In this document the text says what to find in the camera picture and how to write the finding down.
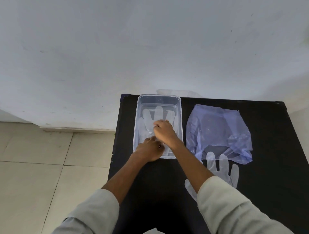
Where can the person's left fingers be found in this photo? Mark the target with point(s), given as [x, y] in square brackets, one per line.
[154, 142]

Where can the person's right hand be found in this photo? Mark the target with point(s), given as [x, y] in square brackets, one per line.
[166, 133]

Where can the clear disposable glove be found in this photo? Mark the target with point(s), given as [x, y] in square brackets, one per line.
[158, 113]
[223, 168]

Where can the clear plastic container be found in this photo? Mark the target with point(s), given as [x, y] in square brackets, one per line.
[142, 103]

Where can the person's left forearm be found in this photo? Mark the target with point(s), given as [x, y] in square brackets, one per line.
[120, 178]

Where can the person's left hand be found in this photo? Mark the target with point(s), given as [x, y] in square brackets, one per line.
[148, 150]

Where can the person's right fingers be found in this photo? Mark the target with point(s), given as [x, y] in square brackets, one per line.
[160, 125]

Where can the person's right forearm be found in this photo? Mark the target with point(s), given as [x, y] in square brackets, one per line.
[193, 168]

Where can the blue plastic bag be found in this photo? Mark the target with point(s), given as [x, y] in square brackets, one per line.
[217, 130]

